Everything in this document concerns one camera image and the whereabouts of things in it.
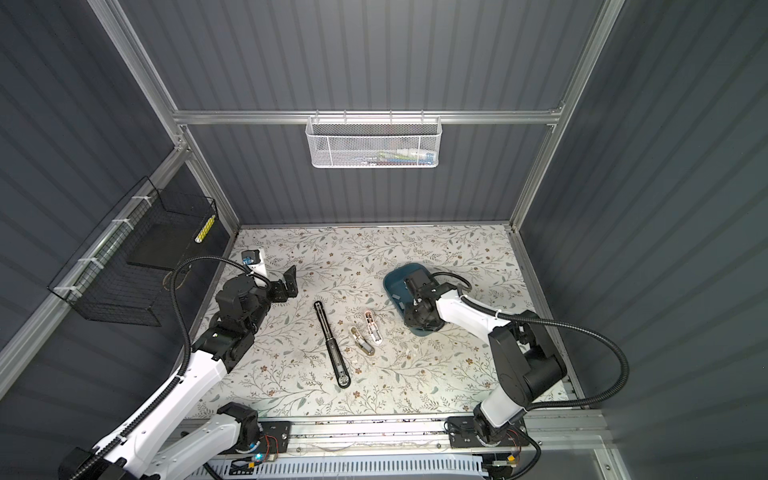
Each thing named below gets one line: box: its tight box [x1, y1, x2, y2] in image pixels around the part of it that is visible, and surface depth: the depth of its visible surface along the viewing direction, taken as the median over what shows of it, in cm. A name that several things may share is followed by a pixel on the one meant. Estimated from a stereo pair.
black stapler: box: [313, 300, 351, 389], surface depth 89 cm
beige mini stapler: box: [350, 326, 375, 356], surface depth 90 cm
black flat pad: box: [126, 211, 222, 271], surface depth 80 cm
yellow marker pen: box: [194, 214, 216, 244], surface depth 82 cm
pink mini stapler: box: [364, 310, 383, 344], surface depth 93 cm
